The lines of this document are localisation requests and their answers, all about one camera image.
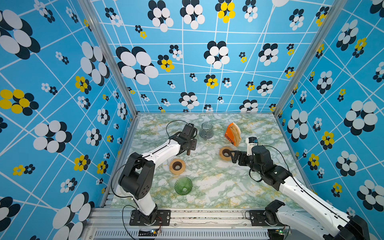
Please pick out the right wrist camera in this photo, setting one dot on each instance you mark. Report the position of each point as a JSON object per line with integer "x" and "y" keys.
{"x": 251, "y": 142}

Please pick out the wooden ring dripper holder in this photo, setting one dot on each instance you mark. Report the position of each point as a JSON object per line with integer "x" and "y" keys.
{"x": 177, "y": 166}

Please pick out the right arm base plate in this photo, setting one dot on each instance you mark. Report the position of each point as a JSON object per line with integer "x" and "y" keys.
{"x": 262, "y": 218}

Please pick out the green circuit board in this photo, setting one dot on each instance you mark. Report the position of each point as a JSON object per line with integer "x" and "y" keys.
{"x": 149, "y": 233}
{"x": 278, "y": 234}

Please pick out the left green circuit board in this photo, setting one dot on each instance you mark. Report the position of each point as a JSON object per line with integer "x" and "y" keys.
{"x": 149, "y": 233}

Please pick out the aluminium front rail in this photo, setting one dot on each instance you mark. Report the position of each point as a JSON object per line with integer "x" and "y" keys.
{"x": 185, "y": 224}

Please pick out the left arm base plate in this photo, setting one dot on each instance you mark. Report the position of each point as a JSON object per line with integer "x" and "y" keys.
{"x": 156, "y": 218}

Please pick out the orange coffee filter pack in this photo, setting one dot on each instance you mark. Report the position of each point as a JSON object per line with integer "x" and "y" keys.
{"x": 233, "y": 134}

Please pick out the right green circuit board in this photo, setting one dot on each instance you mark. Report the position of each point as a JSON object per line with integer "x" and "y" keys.
{"x": 278, "y": 234}

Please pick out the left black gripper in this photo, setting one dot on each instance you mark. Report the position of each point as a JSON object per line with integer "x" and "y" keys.
{"x": 194, "y": 143}

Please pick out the right aluminium corner post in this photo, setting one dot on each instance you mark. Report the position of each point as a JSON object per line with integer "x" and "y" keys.
{"x": 334, "y": 12}

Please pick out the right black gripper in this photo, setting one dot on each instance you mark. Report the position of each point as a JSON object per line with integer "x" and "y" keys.
{"x": 243, "y": 155}

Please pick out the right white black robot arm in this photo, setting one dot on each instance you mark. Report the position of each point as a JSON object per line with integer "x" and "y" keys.
{"x": 325, "y": 221}

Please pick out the left aluminium corner post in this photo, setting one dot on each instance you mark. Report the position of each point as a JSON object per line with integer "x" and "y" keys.
{"x": 90, "y": 14}

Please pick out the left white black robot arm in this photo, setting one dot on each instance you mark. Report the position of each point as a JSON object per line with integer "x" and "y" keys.
{"x": 138, "y": 173}

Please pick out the green glass dripper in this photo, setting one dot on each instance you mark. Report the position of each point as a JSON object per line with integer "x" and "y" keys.
{"x": 183, "y": 186}

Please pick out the aluminium corner post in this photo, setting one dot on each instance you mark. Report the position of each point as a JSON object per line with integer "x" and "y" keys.
{"x": 90, "y": 14}
{"x": 334, "y": 12}

